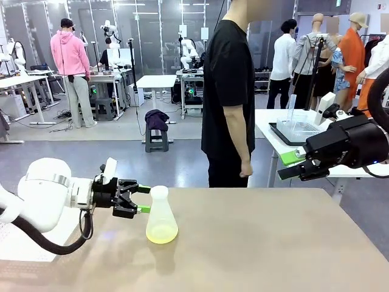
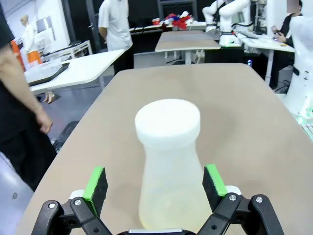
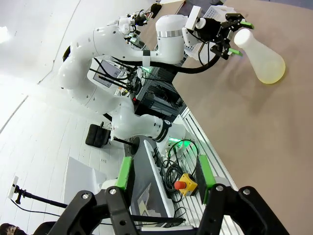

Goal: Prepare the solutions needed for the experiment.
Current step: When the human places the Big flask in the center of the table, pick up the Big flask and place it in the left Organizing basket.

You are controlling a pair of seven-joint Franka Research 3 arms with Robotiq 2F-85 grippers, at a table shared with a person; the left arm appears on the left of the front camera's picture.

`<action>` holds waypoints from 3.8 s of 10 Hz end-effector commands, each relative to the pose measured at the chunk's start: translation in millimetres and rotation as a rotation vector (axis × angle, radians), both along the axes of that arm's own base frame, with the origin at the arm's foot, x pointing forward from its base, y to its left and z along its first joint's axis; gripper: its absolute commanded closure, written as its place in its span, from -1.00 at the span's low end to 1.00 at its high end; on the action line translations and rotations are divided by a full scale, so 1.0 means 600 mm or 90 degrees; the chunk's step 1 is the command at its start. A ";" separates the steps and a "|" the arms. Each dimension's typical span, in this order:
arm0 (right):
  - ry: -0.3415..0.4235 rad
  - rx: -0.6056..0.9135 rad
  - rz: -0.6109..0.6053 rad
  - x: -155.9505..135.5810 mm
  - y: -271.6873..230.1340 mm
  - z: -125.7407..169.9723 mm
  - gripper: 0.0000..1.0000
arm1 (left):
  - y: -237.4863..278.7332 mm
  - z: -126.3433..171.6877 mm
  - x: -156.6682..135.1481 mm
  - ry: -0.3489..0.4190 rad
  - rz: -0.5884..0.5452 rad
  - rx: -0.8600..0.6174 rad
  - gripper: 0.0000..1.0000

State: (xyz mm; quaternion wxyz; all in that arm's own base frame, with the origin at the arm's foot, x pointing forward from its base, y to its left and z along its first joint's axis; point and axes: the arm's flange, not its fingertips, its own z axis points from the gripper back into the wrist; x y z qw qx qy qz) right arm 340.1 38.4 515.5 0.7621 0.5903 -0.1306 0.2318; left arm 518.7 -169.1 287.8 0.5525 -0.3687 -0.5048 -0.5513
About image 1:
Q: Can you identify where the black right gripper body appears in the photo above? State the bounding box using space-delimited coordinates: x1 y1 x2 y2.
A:
328 114 389 169

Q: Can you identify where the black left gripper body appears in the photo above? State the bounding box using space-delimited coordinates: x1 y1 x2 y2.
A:
92 175 120 211

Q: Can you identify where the translucent plastic conical flask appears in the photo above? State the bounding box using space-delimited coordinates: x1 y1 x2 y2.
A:
145 186 179 245

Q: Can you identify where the clear plastic graduated cylinder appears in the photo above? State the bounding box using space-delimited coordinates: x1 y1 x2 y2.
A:
287 94 297 123

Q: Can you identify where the person's right forearm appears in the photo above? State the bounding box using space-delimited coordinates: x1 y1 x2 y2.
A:
229 129 253 164

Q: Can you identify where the person's right hand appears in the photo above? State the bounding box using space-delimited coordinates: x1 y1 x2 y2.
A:
239 159 254 178

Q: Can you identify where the black plastic tray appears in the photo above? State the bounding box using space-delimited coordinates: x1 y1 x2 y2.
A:
269 121 329 147

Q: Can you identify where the white side table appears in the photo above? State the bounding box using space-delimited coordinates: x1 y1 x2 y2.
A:
254 108 389 188

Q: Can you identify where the grey stool under clothing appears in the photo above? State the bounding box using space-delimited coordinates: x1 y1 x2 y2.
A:
145 126 170 153

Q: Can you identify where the dark purple clothing bundle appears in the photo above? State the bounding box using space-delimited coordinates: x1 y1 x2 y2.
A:
144 109 170 132

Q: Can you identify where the black tripod with phone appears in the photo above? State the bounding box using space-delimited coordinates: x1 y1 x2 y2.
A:
303 33 329 111

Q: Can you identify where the grey plastic step stool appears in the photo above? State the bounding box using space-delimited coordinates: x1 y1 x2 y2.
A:
95 97 116 122

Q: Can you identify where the shoe rack with shoes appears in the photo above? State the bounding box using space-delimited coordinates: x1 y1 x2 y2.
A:
254 68 274 94

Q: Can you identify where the mannequin in white shirt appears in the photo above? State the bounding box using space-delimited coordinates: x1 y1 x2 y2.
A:
355 38 389 118

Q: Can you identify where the mannequin in orange clothes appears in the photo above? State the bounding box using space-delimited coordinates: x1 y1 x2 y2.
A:
337 12 370 103

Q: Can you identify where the mannequin in grey jacket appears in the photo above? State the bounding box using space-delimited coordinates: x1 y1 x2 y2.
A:
291 12 338 110

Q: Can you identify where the person in white shirt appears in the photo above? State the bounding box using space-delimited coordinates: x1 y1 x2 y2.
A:
266 18 301 111

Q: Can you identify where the clothes rack with dark garments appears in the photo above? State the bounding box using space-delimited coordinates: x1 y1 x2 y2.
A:
363 33 387 59

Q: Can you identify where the white perforated plastic basket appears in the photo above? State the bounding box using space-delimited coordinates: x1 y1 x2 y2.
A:
0 208 84 263

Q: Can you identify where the white empty table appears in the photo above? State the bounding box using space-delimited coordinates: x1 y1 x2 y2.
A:
136 74 177 126

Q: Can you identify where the white desk with trays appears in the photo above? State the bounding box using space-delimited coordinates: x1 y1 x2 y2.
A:
81 68 128 118

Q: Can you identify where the person in black T-shirt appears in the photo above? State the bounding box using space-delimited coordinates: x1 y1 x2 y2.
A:
201 0 256 189

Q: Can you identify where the black pole stand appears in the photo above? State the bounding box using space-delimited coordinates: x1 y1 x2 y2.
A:
127 38 145 136

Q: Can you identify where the desk with robot equipment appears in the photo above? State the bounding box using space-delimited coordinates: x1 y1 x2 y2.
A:
176 69 206 120

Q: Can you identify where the seated person in black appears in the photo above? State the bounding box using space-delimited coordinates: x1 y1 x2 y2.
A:
97 37 114 72

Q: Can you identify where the white robot on desk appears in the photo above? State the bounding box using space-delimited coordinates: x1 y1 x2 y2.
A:
179 38 203 72

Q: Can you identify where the white long desk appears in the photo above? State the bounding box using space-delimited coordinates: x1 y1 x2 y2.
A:
0 74 60 126

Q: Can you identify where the person in pink hoodie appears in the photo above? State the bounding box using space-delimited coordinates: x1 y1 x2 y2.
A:
50 18 98 130

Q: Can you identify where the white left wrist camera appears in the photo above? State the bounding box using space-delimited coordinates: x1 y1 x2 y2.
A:
100 157 118 186

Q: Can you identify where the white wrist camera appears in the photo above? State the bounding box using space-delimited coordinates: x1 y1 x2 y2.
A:
313 92 347 126
100 157 118 186

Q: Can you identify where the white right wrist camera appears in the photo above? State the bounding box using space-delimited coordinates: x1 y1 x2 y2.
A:
313 92 347 126

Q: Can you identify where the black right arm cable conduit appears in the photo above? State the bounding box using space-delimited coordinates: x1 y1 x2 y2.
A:
367 68 389 123

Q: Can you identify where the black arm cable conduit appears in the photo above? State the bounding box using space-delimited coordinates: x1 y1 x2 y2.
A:
367 68 389 123
0 206 94 256

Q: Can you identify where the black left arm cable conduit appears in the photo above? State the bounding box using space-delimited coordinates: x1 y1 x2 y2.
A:
0 206 94 256

